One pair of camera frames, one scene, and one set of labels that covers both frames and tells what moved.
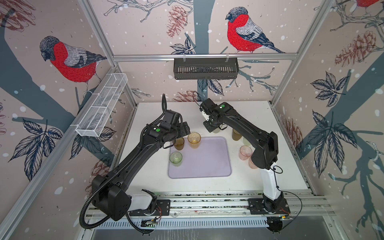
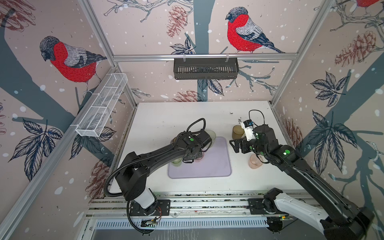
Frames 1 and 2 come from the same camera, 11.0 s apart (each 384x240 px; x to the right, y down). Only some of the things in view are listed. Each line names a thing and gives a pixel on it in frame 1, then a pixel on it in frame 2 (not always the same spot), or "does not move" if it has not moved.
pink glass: [251, 165] does not move
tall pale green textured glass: [217, 130] -> [212, 135]
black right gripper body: [211, 124] -> [246, 146]
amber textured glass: [235, 135] does not move
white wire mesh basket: [94, 122] does not move
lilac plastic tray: [212, 159] does not move
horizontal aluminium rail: [160, 57] does not move
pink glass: [245, 152] -> [198, 160]
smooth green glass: [176, 158] does not move
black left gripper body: [179, 131] -> [197, 155]
